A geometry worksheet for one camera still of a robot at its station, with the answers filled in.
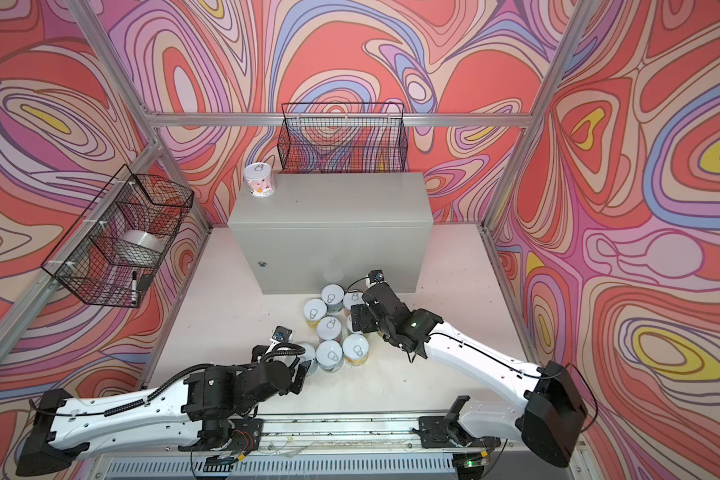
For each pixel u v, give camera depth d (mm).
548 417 392
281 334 639
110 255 727
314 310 890
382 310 581
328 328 861
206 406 494
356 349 822
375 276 697
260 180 756
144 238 735
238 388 541
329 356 804
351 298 928
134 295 716
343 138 964
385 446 723
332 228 1086
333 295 931
